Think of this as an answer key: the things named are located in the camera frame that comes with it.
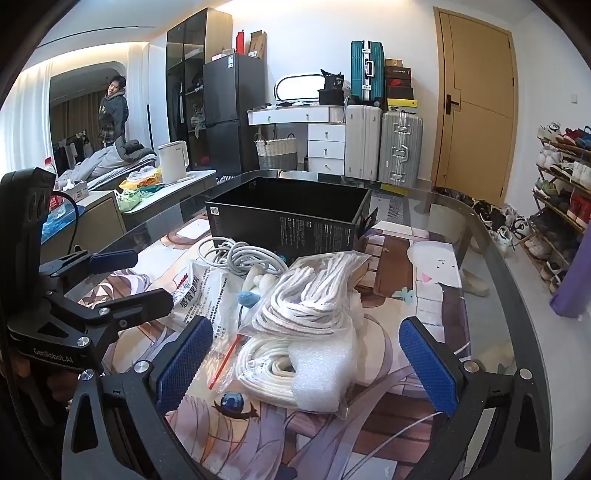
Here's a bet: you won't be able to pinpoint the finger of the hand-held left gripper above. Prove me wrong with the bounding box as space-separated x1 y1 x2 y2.
46 287 176 332
39 248 140 279

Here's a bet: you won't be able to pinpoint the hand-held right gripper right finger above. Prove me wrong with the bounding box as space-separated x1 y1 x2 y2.
399 316 552 480

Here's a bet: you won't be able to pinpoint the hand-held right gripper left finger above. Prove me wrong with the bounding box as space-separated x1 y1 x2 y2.
62 316 215 480

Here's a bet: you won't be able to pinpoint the white medicine packet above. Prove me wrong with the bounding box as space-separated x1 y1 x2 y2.
171 260 260 343

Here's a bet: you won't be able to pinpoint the red-seal bag of white rope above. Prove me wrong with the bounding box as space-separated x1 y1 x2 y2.
208 333 357 411

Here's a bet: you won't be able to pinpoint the small white blue plush toy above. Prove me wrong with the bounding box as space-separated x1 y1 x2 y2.
237 271 279 308

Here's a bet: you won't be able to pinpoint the white foam wrap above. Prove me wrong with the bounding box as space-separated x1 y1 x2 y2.
290 295 371 412

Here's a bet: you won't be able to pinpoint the white cable coil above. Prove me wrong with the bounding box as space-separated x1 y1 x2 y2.
196 236 290 278

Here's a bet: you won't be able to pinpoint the clear bag of white rope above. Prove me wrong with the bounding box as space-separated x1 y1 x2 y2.
237 250 371 339

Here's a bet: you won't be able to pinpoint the black cardboard box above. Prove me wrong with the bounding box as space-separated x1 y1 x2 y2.
204 176 379 269

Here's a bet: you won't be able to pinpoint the person's left hand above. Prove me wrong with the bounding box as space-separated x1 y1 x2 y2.
0 353 83 409

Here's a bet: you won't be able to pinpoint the blue plastic bag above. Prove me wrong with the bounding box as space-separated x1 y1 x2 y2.
41 204 86 244

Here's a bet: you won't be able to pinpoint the red-capped water bottle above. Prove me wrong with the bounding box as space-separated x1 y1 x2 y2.
43 157 68 219

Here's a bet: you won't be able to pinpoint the light green cloth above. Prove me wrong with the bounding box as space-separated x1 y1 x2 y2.
117 189 149 213

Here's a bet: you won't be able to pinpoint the printed desk mat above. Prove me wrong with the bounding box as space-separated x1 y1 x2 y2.
65 225 472 480

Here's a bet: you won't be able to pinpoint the yellow snack bag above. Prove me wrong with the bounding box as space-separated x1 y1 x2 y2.
119 167 164 193

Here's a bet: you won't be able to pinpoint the grey low cabinet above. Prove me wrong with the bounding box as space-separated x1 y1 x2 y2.
41 169 219 260

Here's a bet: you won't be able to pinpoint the beige slipper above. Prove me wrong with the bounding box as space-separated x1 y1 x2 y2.
461 271 491 297

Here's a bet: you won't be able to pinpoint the grey bedding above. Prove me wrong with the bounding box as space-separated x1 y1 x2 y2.
59 137 160 191

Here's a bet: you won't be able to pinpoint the white electric kettle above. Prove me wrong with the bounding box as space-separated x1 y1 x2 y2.
158 140 197 184

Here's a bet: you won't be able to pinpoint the pile of sneakers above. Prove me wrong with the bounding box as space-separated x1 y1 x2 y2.
434 186 533 258

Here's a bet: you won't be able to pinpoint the purple bag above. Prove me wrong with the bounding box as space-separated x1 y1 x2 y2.
549 239 591 320

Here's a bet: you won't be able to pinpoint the woven grey white basket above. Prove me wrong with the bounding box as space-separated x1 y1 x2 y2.
253 133 299 171

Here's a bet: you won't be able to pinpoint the dark grey refrigerator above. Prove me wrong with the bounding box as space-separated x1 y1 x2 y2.
202 52 268 177

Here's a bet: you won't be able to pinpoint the dark glass wardrobe cabinet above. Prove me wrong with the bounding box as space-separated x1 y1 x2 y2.
165 8 234 172

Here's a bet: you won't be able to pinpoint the silver suitcase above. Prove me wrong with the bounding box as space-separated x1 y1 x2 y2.
378 109 424 188

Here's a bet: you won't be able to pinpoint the wooden shoe rack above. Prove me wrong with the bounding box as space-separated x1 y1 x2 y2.
531 122 591 296

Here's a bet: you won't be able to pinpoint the white suitcase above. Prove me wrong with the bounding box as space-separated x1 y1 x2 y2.
345 104 383 182

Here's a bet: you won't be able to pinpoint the wooden door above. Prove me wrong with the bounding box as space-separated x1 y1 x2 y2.
433 6 519 207

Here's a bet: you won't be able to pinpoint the white vanity desk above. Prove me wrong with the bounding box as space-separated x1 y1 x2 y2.
246 104 347 177

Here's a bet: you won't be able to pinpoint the shoe rack with shoes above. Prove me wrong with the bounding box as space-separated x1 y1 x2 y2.
526 122 591 294

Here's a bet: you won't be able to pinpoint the oval white mirror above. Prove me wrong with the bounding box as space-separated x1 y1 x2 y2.
274 73 327 103

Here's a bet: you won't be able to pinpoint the black bag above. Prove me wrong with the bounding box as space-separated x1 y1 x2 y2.
317 69 346 107

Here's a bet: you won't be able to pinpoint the teal suitcase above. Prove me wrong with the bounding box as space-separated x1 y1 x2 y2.
350 40 386 103

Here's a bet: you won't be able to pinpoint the black cable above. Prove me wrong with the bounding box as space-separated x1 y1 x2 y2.
46 191 80 259

